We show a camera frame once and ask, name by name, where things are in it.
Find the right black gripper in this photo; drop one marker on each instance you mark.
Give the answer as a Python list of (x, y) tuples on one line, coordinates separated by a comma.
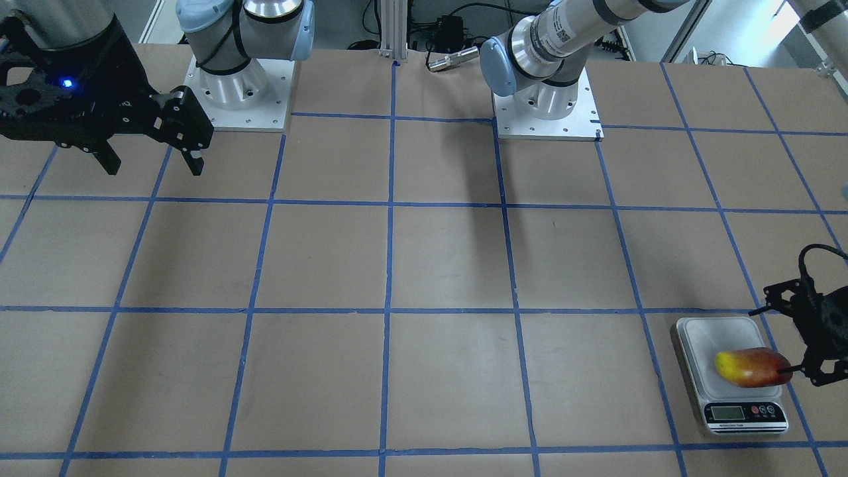
[(118, 74)]

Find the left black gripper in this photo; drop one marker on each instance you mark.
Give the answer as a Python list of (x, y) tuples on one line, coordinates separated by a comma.
[(823, 335)]

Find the red yellow mango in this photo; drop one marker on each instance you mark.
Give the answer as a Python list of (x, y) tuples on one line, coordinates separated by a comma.
[(759, 367)]

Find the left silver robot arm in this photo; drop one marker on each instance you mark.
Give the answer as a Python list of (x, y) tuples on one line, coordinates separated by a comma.
[(543, 51)]

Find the silver digital kitchen scale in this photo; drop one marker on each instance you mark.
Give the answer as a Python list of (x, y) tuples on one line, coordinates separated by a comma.
[(721, 407)]

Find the black power adapter box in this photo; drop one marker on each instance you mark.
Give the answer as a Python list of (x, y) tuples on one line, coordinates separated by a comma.
[(449, 33)]

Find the silver metal cylinder connector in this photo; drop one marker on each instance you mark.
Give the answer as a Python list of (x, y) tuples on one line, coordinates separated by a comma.
[(452, 59)]

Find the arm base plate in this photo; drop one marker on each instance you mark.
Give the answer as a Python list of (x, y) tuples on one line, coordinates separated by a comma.
[(546, 112), (265, 116)]

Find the aluminium frame post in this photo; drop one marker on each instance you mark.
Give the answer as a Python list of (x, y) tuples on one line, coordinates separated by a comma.
[(393, 29)]

